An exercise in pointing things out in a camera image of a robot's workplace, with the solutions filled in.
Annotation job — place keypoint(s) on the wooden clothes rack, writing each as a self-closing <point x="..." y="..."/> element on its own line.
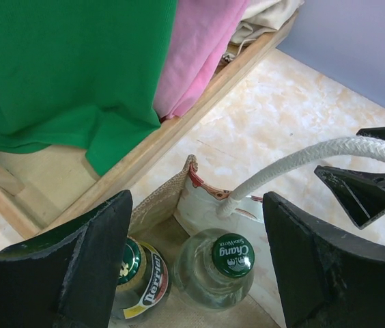
<point x="41" y="190"/>

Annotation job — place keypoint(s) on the green Perrier bottle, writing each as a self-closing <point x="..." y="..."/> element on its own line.
<point x="143" y="285"/>

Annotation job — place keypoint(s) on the clear Chang soda bottle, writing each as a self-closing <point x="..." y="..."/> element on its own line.
<point x="214" y="270"/>

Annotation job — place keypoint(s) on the green tank top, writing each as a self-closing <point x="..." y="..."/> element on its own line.
<point x="82" y="74"/>

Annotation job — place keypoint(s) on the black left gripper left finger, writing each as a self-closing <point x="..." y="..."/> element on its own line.
<point x="67" y="276"/>

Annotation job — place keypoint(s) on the brown canvas bag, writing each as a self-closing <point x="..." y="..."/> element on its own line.
<point x="198" y="206"/>

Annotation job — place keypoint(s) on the beige crumpled cloth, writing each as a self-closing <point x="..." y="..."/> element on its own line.
<point x="263" y="16"/>

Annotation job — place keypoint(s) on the pink shirt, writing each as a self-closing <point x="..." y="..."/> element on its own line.
<point x="201" y="32"/>

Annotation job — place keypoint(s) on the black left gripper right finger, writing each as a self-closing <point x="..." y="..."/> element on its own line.
<point x="326" y="276"/>

